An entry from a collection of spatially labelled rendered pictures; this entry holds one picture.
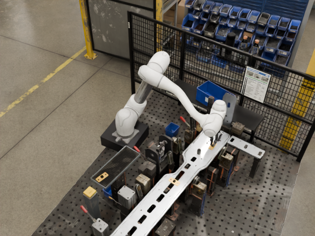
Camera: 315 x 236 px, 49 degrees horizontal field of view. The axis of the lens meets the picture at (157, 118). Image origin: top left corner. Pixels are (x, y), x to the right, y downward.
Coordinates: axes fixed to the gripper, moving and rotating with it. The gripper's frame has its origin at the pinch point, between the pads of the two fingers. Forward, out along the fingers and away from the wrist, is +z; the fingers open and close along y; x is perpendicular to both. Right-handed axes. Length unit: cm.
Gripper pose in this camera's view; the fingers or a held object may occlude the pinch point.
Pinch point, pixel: (213, 142)
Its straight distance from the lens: 274.0
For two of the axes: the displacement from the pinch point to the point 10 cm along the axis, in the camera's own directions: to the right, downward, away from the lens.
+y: 8.1, 4.1, -4.3
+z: -0.1, 7.3, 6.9
